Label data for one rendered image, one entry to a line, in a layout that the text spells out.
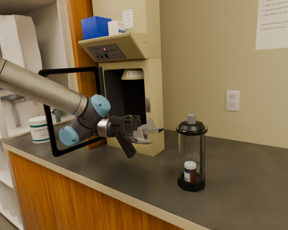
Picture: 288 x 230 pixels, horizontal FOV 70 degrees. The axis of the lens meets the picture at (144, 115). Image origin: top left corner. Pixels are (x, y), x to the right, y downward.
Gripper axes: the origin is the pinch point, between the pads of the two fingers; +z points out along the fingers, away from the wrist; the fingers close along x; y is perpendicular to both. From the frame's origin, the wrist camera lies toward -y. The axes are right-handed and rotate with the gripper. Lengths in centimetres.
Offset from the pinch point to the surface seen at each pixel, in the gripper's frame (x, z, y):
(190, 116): -1.4, 11.9, 8.9
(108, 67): 24.9, -33.7, 26.3
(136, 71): 24.7, -18.3, 23.7
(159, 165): 11.4, -3.8, -17.9
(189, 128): -4.2, 12.0, 5.3
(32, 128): 19, -87, -8
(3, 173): 41, -161, -62
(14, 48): 53, -132, 44
